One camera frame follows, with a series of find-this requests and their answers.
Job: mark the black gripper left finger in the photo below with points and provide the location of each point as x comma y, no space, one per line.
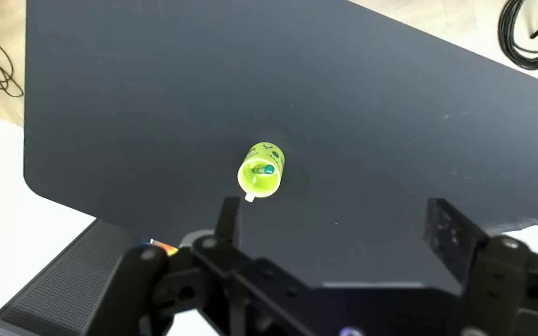
157,292

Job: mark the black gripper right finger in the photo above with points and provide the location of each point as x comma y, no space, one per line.
498,287

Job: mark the lime green mug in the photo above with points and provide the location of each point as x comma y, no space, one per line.
269,152

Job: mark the small orange object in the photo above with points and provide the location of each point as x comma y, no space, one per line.
164,248

